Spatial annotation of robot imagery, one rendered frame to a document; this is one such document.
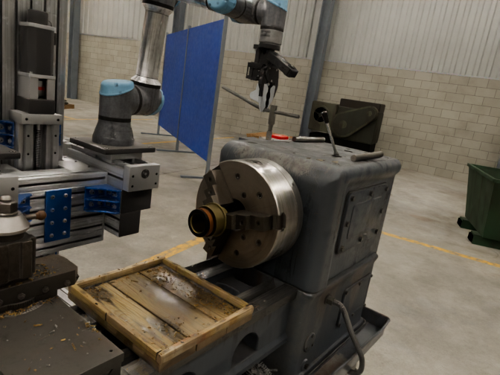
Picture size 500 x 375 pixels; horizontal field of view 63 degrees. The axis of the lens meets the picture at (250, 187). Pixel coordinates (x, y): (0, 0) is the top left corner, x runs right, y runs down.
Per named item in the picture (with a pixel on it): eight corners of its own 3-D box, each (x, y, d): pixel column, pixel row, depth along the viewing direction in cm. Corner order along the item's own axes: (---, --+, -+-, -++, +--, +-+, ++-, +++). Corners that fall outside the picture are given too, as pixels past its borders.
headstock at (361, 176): (289, 216, 194) (303, 136, 185) (384, 251, 167) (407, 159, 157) (200, 242, 148) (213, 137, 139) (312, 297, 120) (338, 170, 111)
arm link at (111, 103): (90, 113, 148) (92, 75, 145) (118, 114, 159) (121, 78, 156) (114, 118, 142) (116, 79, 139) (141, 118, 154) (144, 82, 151)
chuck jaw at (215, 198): (231, 206, 120) (216, 170, 123) (242, 199, 117) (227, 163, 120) (204, 212, 112) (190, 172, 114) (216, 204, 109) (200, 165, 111)
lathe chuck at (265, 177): (207, 234, 136) (226, 144, 127) (281, 279, 119) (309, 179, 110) (187, 239, 129) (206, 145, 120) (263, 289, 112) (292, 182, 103)
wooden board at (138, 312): (161, 267, 125) (162, 255, 124) (252, 320, 104) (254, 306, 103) (67, 297, 101) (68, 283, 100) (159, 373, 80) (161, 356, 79)
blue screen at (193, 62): (140, 133, 960) (149, 29, 904) (173, 136, 992) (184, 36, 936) (181, 177, 597) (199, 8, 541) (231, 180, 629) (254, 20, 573)
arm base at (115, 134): (83, 138, 151) (85, 111, 148) (117, 138, 163) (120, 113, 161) (107, 146, 142) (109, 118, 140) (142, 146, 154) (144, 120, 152)
